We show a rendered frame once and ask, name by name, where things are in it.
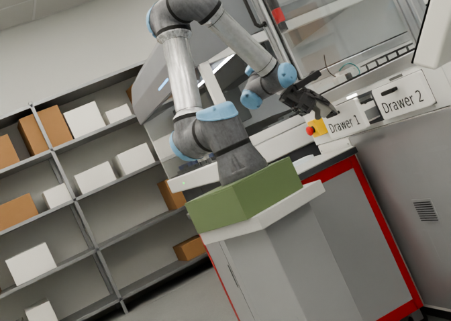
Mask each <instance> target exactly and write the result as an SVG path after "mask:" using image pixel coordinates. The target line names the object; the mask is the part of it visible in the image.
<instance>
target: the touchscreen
mask: <svg viewBox="0 0 451 321"><path fill-rule="evenodd" d="M450 61H451V0H428V4H427V7H426V10H425V14H424V17H423V21H422V24H421V29H420V31H419V36H418V39H417V43H416V46H415V50H414V53H413V58H412V61H411V64H413V63H414V64H416V65H418V66H422V67H426V68H430V69H432V70H436V69H437V68H439V67H441V66H443V65H444V64H446V63H448V62H450Z"/></svg>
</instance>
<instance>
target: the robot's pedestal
mask: <svg viewBox="0 0 451 321"><path fill-rule="evenodd" d="M324 192H325V189H324V187H323V185H322V182H321V180H317V181H314V182H310V183H307V184H304V185H303V188H302V189H300V190H298V191H296V192H294V193H293V194H291V195H290V196H288V197H286V198H284V199H282V200H280V201H279V202H277V203H276V204H274V205H272V206H270V207H269V208H267V209H265V210H264V211H262V212H260V213H259V214H256V215H255V216H253V217H251V218H250V219H248V220H244V221H242V222H238V223H235V224H231V225H228V226H224V227H221V228H217V229H215V230H210V231H208V232H204V233H201V234H200V236H201V238H202V240H203V243H204V245H206V244H211V243H214V242H219V241H221V240H223V241H224V242H225V245H226V247H227V249H228V251H229V253H230V256H231V258H232V260H233V262H234V265H235V266H236V269H237V270H238V273H239V275H240V277H241V280H242V282H243V284H244V287H245V288H246V291H247V292H248V295H249V297H250V299H251V301H252V304H253V306H254V308H255V310H256V313H257V314H258V317H259V319H260V321H363V320H362V318H361V316H360V313H359V311H358V309H357V307H356V304H355V303H354V300H353V298H352V296H351V294H350V291H349V289H348V287H347V285H346V282H345V281H344V278H343V276H342V274H341V272H340V269H339V267H338V265H337V263H336V260H335V258H334V256H333V254H332V252H331V250H330V248H329V245H328V243H327V241H326V239H325V236H324V235H323V232H322V230H321V228H320V226H319V223H318V221H317V219H316V217H315V214H314V213H313V210H312V209H311V206H310V204H309V201H311V200H312V199H314V198H316V197H317V196H319V195H321V194H322V193H324Z"/></svg>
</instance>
